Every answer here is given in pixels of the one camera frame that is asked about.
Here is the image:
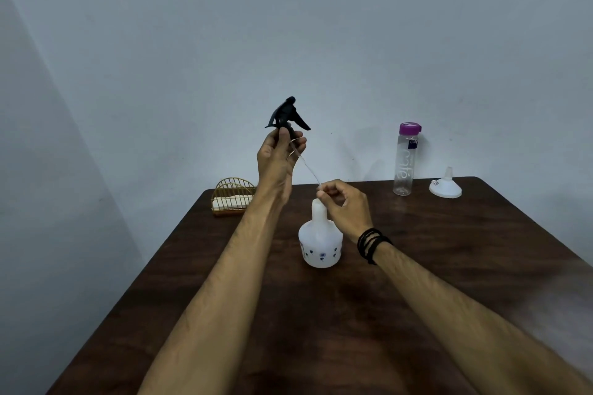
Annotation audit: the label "clear bottle with purple cap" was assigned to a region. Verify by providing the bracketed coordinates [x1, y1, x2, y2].
[392, 122, 423, 197]

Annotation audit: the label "black wrist bands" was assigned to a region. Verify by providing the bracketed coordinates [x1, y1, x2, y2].
[356, 227, 393, 266]

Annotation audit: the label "white spray bottle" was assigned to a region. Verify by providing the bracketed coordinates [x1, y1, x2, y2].
[298, 198, 344, 269]

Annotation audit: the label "white funnel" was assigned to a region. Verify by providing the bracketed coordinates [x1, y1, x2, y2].
[428, 166, 463, 199]

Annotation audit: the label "person's left hand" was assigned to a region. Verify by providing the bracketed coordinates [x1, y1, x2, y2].
[256, 127, 308, 202]

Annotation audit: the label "black spray trigger with tube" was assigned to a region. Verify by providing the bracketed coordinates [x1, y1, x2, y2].
[264, 96, 323, 187]

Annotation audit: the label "person's right hand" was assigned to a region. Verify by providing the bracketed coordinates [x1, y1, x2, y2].
[316, 179, 374, 245]

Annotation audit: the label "white napkins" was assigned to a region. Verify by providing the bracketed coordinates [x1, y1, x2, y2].
[212, 194, 254, 212]

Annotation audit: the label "gold wire napkin holder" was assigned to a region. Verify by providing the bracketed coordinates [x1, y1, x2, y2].
[211, 177, 257, 217]

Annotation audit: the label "person's left forearm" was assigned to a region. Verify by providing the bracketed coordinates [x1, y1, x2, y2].
[137, 190, 285, 395]

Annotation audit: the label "person's right forearm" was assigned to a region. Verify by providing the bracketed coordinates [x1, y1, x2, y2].
[371, 239, 593, 395]

